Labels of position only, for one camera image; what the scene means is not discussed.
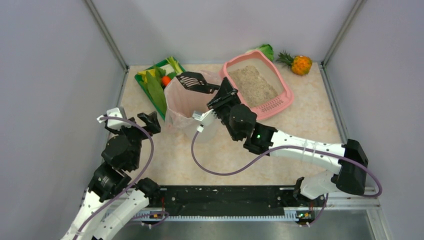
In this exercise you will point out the black litter scoop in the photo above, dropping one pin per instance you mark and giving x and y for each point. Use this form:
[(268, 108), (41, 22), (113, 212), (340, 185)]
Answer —
[(195, 81)]

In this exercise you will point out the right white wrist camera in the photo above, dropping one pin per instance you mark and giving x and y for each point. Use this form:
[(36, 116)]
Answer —
[(204, 118)]

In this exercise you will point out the pink litter box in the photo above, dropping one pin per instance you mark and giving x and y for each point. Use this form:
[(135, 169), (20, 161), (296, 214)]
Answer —
[(260, 85)]

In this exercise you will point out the pink lined trash bin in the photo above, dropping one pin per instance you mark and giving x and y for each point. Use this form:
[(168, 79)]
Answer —
[(182, 103)]

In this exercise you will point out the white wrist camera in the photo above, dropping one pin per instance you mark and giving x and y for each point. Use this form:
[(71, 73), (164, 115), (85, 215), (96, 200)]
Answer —
[(113, 119), (204, 118)]

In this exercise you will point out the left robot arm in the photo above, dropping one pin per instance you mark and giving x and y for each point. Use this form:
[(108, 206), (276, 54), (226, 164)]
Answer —
[(112, 197)]

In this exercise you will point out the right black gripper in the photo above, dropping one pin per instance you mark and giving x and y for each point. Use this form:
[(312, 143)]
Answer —
[(224, 101)]

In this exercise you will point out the toy bok choy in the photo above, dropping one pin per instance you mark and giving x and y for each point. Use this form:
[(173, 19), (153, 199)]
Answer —
[(266, 49)]

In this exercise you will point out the green leafy vegetable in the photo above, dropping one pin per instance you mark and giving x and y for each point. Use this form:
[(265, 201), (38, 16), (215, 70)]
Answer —
[(156, 92)]

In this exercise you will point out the toy pineapple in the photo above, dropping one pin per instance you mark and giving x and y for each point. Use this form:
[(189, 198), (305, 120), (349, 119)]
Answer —
[(298, 64)]

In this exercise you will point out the orange toy carrot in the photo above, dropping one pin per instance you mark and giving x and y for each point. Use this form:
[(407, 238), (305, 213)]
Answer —
[(165, 80)]

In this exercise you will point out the white green leek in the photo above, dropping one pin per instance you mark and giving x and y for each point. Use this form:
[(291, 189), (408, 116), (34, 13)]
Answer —
[(178, 69)]

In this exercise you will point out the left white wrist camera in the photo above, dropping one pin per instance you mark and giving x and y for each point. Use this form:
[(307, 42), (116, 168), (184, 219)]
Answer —
[(113, 119)]

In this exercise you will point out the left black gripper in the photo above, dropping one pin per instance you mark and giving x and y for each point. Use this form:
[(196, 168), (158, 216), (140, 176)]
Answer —
[(142, 125)]

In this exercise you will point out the green vegetable tray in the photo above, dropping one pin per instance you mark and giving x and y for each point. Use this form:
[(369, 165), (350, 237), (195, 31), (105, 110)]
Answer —
[(158, 70)]

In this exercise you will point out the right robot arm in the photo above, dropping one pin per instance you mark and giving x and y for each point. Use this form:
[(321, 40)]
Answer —
[(344, 164)]

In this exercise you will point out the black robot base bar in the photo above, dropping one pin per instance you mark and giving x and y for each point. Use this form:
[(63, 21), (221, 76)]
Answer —
[(230, 200)]

